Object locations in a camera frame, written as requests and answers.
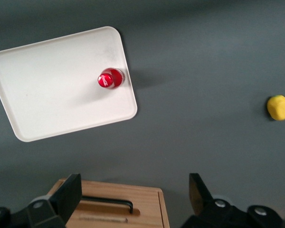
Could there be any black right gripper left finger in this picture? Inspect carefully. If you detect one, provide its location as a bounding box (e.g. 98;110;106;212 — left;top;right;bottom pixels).
0;173;83;228

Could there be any white rectangular tray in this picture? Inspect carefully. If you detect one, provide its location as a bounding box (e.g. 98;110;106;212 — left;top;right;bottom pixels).
0;26;138;143

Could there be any black lower drawer handle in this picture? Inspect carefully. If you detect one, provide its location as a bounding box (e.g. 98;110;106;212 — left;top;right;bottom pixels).
81;195;134;214

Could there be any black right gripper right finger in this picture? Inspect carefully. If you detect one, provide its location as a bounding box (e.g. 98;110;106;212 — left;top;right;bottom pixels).
180;173;285;228

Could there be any red coke bottle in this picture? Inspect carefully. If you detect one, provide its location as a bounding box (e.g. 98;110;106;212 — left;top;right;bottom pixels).
97;67;125;90

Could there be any yellow toy lemon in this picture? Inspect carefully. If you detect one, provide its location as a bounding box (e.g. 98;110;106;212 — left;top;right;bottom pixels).
266;95;285;122

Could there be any wooden two-drawer cabinet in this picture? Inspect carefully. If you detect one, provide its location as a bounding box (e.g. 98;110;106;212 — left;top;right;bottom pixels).
48;178;171;228

